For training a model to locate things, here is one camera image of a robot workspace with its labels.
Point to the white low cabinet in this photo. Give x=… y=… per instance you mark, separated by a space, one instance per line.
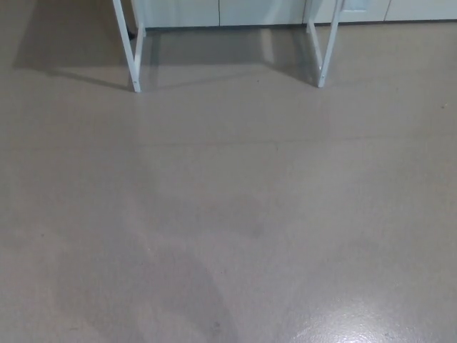
x=250 y=12

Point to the white metal-frame desk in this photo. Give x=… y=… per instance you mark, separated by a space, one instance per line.
x=137 y=64

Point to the small black floor object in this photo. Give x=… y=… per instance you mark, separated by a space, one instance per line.
x=132 y=34

